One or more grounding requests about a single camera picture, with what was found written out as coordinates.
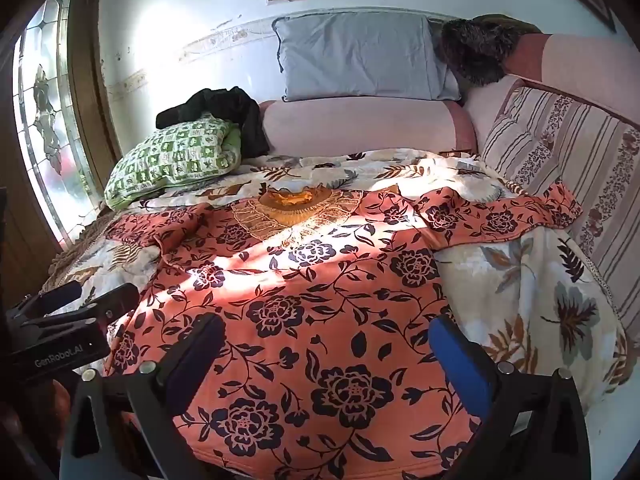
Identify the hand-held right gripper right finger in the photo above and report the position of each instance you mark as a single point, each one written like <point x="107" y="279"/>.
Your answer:
<point x="460" y="360"/>

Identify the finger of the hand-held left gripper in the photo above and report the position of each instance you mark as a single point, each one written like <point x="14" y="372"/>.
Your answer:
<point x="116" y="296"/>
<point x="60" y="292"/>

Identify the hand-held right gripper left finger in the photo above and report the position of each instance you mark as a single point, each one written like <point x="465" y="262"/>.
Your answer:
<point x="196" y="360"/>

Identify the orange floral shirt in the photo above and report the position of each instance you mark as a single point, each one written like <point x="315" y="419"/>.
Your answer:
<point x="310" y="310"/>

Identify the white leaf print blanket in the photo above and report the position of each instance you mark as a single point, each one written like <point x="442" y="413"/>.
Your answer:
<point x="530" y="290"/>

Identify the green patterned pillow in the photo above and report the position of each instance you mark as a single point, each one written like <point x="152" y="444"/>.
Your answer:
<point x="170" y="160"/>

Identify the stained glass window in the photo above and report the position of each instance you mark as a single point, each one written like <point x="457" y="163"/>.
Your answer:
<point x="47" y="125"/>

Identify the black cloth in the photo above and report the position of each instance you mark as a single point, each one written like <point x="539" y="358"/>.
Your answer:
<point x="235" y="110"/>

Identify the striped floral cushion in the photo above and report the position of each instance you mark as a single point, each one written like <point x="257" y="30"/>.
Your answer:
<point x="575" y="160"/>

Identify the pink bolster cushion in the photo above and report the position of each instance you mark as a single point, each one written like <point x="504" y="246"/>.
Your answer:
<point x="360" y="127"/>

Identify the dark furry cushion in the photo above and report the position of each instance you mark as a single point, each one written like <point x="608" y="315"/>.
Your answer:
<point x="475" y="52"/>

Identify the grey pillow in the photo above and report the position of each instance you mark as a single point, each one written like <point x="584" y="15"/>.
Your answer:
<point x="360" y="55"/>

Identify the olive cloth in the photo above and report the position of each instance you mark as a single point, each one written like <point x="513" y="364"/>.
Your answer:
<point x="505" y="22"/>

